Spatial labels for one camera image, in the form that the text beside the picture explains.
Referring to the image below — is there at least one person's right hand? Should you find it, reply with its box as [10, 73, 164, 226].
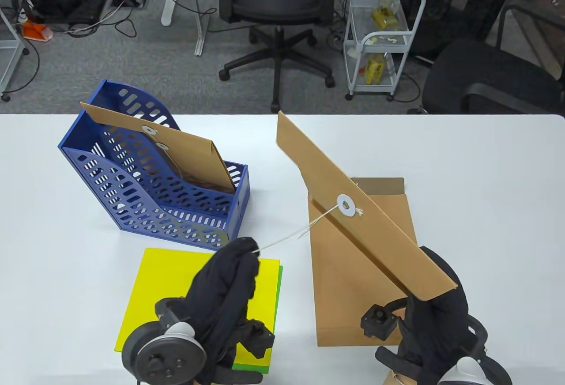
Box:
[399, 246, 476, 385]

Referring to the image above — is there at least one person's left hand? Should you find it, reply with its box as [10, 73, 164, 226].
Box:
[183, 237, 262, 382]

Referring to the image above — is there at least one yellow cardstock sheet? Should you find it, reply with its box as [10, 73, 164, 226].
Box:
[115, 248, 281, 366]

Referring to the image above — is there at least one green cardstock sheet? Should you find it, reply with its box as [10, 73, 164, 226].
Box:
[232, 265, 283, 375]

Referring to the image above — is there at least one person's right forearm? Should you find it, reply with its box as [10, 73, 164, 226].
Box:
[383, 370, 413, 385]

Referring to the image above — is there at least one right grey handheld controller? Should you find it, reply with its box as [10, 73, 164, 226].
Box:
[375, 314, 512, 385]

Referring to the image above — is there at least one grey handheld controller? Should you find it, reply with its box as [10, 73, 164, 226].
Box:
[375, 314, 512, 385]
[121, 299, 208, 384]

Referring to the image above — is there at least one left grey handheld controller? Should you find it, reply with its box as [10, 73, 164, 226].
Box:
[121, 299, 208, 384]

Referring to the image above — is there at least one blue perforated file holder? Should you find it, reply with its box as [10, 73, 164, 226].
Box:
[57, 79, 251, 251]

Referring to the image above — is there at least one black armrest office chair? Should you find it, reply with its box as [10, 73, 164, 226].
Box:
[406, 0, 565, 115]

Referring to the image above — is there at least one yellow snack bag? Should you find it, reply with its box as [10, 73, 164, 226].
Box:
[363, 53, 388, 85]
[372, 5, 396, 30]

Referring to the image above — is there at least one orange floor object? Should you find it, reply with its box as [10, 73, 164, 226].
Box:
[21, 21, 54, 42]

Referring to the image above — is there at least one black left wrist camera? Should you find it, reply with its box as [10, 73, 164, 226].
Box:
[238, 320, 275, 358]

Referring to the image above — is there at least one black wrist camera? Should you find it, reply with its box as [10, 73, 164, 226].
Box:
[238, 320, 275, 358]
[361, 305, 398, 340]

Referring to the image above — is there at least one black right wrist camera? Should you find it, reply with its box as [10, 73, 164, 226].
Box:
[361, 305, 398, 340]

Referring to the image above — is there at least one white rolling wire cart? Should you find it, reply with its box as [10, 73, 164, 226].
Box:
[343, 0, 427, 102]

